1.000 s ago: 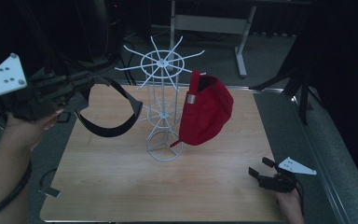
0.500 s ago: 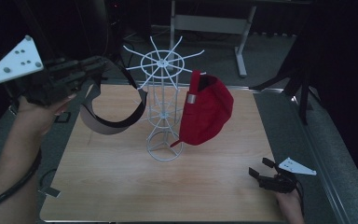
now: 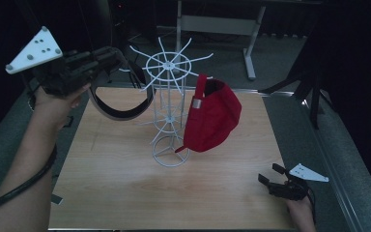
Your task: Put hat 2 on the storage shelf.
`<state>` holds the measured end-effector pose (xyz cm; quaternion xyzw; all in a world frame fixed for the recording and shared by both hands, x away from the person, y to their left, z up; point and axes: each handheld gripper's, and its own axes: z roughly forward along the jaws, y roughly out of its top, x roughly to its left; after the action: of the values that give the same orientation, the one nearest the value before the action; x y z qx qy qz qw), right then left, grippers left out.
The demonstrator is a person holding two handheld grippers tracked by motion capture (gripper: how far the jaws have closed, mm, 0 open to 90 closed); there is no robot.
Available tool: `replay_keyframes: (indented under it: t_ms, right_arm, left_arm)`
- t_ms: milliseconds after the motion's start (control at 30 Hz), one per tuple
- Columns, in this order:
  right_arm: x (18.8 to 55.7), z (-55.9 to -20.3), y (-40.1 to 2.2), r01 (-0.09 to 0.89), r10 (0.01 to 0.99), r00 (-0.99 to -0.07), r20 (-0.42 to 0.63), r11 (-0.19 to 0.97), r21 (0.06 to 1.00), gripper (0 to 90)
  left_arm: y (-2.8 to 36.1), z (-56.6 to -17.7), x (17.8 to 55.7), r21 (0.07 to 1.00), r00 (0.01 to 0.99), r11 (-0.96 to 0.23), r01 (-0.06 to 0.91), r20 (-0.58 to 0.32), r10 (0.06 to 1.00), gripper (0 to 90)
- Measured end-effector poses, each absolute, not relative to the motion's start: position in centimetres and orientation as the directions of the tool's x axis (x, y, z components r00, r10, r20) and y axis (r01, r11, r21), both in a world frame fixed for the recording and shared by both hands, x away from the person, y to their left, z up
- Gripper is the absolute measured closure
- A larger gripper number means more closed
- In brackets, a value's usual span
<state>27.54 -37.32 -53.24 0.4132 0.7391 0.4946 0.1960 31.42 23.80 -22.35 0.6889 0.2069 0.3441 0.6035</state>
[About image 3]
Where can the black floor bracket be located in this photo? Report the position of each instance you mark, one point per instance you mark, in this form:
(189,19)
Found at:
(68,121)

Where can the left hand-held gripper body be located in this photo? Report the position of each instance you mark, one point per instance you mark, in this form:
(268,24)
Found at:
(58,74)

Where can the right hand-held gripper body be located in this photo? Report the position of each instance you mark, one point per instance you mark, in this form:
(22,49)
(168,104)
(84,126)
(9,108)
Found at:
(290,190)

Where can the person's right hand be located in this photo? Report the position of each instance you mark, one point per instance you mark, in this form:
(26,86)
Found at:
(299,214)

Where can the white metal desk frame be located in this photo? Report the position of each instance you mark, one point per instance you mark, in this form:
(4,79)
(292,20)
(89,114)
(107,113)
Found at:
(219,25)

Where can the grey sun visor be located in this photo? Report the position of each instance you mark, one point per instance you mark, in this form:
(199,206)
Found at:
(122,114)

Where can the red baseball cap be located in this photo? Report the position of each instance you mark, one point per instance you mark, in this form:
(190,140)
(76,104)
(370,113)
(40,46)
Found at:
(212,122)

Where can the person's left hand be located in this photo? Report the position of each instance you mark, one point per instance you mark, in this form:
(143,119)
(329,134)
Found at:
(53,106)

